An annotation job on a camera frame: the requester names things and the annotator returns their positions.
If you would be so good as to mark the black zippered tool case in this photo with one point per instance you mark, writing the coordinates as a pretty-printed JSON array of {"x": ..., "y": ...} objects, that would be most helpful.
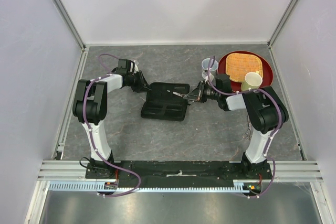
[{"x": 162, "y": 104}]

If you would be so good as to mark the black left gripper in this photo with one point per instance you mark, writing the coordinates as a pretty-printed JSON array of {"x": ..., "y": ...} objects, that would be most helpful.
[{"x": 142, "y": 79}]

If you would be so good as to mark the silver thinning scissors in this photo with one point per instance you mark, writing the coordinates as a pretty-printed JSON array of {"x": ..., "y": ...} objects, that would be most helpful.
[{"x": 178, "y": 94}]

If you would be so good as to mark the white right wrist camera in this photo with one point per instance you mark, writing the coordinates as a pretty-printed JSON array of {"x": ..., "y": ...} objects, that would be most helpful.
[{"x": 207, "y": 76}]

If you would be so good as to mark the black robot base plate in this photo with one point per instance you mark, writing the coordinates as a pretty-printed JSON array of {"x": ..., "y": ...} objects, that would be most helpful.
[{"x": 133, "y": 180}]

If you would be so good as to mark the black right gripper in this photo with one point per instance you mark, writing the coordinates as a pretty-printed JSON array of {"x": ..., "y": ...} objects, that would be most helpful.
[{"x": 197, "y": 94}]

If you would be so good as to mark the pale blue footed mug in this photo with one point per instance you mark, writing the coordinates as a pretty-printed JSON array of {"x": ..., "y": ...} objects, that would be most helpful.
[{"x": 211, "y": 65}]

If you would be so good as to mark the silver hair scissors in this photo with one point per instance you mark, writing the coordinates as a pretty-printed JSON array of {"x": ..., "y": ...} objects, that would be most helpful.
[{"x": 248, "y": 134}]

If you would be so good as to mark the woven bamboo basket tray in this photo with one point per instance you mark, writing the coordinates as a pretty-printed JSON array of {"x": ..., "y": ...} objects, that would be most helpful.
[{"x": 239, "y": 64}]

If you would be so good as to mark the aluminium front frame rail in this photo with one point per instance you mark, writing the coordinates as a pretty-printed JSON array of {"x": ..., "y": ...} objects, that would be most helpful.
[{"x": 281, "y": 171}]

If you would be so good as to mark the yellow-green ceramic mug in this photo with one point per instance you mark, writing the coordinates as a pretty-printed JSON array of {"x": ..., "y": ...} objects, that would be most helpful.
[{"x": 252, "y": 80}]

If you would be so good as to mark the blue slotted cable duct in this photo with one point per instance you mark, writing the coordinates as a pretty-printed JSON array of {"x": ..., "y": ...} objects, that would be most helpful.
[{"x": 173, "y": 185}]

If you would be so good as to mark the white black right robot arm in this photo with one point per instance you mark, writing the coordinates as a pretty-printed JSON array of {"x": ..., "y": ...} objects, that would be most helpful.
[{"x": 266, "y": 113}]

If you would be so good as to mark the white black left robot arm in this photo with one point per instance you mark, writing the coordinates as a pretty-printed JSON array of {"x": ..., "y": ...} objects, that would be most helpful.
[{"x": 90, "y": 107}]

